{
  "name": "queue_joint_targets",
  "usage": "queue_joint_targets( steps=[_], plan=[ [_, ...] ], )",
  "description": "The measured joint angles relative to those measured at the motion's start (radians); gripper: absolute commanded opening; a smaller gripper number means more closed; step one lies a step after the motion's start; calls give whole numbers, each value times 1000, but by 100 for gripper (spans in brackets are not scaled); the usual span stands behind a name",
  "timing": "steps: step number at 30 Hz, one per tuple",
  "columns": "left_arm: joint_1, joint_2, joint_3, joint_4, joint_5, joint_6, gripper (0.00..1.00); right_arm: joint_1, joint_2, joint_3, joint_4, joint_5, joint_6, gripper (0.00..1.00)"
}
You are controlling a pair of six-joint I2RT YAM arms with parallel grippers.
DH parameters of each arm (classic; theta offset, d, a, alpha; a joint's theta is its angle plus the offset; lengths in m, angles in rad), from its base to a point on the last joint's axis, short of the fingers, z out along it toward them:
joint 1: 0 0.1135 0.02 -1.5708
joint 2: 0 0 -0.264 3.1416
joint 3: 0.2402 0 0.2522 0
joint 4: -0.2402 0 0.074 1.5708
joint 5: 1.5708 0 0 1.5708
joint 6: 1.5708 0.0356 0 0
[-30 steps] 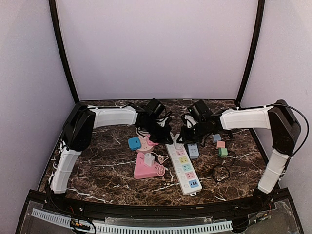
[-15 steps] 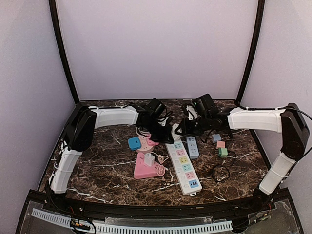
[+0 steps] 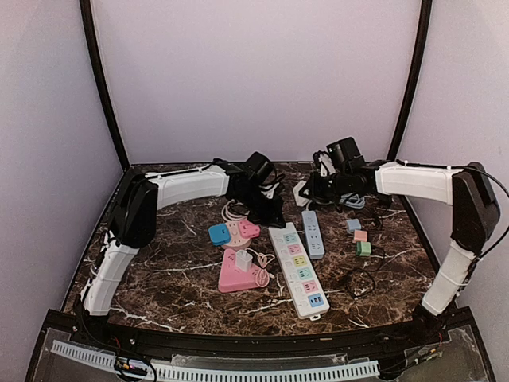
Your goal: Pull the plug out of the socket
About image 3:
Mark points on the pink charger plug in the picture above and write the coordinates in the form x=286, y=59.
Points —
x=360, y=236

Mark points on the left black frame post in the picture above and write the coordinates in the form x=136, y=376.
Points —
x=101, y=83

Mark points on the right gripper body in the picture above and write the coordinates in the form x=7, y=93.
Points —
x=329, y=191

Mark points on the round beige power strip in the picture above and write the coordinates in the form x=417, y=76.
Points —
x=237, y=240

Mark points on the pink triangular power strip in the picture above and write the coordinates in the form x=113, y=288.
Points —
x=232, y=279

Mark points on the blue cube adapter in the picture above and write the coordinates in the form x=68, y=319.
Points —
x=219, y=234

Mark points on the white long power strip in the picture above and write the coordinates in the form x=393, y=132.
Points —
x=302, y=282

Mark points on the blue charger plug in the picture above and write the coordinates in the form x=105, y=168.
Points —
x=353, y=225

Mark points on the green charger plug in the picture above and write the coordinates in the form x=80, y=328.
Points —
x=363, y=249

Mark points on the pink cube adapter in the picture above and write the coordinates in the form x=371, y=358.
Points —
x=248, y=230

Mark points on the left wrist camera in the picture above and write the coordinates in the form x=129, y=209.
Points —
x=258, y=167

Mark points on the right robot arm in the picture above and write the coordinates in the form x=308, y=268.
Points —
x=468, y=189

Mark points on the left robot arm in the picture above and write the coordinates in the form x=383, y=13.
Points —
x=132, y=222

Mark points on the blue power strip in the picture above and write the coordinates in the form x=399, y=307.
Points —
x=313, y=237

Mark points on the black front rail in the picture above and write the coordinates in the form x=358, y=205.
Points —
x=384, y=341

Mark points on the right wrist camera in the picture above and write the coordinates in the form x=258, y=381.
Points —
x=345, y=155

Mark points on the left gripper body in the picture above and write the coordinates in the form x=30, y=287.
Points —
x=262, y=212

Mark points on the white slotted cable duct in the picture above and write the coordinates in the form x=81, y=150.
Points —
x=197, y=368

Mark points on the right black frame post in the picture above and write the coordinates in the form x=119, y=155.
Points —
x=412, y=79

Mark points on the black frame post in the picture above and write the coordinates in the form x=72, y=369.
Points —
x=412, y=79
x=101, y=83

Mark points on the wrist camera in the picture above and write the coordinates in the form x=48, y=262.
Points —
x=345, y=155
x=258, y=167

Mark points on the white charger plug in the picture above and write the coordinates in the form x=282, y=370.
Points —
x=243, y=260

